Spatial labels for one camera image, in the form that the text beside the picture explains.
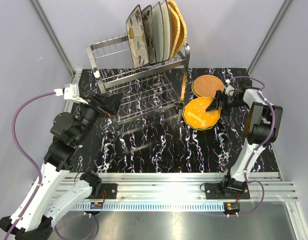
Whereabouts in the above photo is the floral square plate dark rim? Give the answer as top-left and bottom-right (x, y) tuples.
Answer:
(125, 4), (150, 69)

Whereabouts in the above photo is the cream square plate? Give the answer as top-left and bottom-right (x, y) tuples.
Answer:
(160, 0), (172, 61)

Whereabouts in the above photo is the black marble pattern mat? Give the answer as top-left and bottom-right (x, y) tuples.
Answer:
(58, 67), (280, 174)

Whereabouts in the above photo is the left small control board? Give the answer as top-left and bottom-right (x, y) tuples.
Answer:
(90, 201), (104, 211)

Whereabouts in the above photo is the green polka dot plate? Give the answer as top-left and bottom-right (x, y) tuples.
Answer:
(182, 106), (221, 131)

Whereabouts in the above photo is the steel two-tier dish rack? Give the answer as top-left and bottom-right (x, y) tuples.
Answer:
(85, 35), (190, 130)

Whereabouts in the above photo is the woven yellow basket plate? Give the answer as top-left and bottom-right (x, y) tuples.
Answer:
(168, 0), (188, 53)
(166, 1), (184, 60)

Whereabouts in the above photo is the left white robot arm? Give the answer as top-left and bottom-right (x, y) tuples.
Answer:
(0, 93), (123, 240)

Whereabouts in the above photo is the rear woven yellow basket plate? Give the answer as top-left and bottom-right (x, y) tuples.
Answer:
(168, 0), (188, 53)

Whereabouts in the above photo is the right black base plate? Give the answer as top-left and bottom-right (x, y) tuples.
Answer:
(204, 182), (251, 200)

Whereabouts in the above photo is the small control board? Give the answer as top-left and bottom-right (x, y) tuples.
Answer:
(90, 201), (104, 211)
(223, 201), (241, 215)

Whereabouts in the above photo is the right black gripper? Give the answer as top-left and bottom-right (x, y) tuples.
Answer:
(205, 90), (247, 117)

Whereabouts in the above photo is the grey square plate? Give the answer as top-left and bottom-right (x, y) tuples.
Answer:
(152, 2), (165, 63)

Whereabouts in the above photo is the orange polka dot plate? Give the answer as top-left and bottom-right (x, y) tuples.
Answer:
(182, 97), (221, 131)

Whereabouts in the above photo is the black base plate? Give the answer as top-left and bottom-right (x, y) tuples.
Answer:
(204, 182), (251, 200)
(87, 183), (118, 200)

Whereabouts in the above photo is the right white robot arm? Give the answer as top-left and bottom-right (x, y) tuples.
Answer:
(203, 87), (283, 200)

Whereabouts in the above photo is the slotted cable duct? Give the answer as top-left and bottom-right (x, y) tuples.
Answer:
(73, 201), (224, 212)

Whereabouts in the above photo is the woven orange rattan plate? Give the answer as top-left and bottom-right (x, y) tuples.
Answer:
(193, 74), (224, 98)

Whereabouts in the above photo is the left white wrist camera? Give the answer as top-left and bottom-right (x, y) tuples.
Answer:
(53, 83), (89, 105)

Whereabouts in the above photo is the left aluminium frame post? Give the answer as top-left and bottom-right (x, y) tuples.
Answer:
(29, 0), (76, 77)

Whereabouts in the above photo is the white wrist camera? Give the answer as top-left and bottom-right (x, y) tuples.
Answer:
(223, 79), (236, 96)
(53, 83), (89, 105)

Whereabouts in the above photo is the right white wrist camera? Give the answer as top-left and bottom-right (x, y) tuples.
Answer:
(223, 79), (236, 96)

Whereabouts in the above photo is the right small control board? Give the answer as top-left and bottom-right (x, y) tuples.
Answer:
(223, 201), (241, 215)

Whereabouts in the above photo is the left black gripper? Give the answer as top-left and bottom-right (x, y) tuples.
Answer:
(73, 91), (124, 144)

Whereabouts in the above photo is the right aluminium frame post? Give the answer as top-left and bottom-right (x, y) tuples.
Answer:
(247, 0), (294, 75)

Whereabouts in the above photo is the aluminium frame post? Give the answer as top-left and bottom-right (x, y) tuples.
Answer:
(247, 0), (294, 75)
(29, 0), (76, 77)

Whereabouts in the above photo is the woven bamboo plate green rim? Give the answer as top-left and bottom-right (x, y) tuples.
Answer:
(191, 83), (206, 98)

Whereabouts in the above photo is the aluminium mounting rail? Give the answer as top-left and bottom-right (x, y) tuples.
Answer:
(31, 171), (299, 205)

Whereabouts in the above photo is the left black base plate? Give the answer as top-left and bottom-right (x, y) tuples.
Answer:
(87, 183), (118, 200)

